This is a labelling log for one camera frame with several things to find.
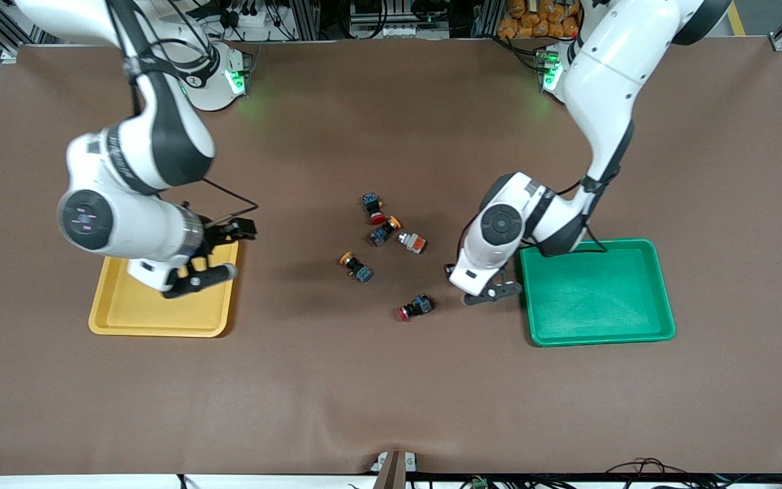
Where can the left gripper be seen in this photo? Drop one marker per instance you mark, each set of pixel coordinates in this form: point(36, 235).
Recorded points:
point(448, 270)

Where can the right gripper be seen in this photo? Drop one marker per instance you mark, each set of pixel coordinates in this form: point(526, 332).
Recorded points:
point(217, 236)

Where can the white push button orange base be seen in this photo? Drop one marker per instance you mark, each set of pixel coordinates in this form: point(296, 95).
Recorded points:
point(413, 242)

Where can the yellow push button blue base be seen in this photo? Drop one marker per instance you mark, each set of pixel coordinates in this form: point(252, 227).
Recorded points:
point(358, 268)
point(381, 236)

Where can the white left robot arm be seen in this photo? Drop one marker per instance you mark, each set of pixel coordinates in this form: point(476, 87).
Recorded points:
point(608, 88)

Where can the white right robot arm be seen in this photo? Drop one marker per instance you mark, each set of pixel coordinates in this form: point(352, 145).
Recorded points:
point(160, 136)

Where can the red push button blue base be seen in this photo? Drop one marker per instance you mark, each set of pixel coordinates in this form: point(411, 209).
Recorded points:
point(418, 307)
point(372, 204)

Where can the yellow plastic tray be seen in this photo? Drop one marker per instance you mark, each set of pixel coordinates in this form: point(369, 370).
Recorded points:
point(160, 316)

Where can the brown table mat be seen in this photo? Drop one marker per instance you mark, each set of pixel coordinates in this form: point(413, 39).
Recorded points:
point(364, 380)

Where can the green plastic tray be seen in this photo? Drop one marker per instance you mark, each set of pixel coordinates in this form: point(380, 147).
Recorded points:
point(594, 299)

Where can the green plug connector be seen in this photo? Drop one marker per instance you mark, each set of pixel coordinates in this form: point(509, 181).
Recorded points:
point(479, 483)

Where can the white power strip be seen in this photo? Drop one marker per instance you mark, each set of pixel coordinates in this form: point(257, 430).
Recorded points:
point(391, 30)

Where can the orange bagged items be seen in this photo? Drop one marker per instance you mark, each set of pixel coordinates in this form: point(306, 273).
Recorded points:
point(540, 17)

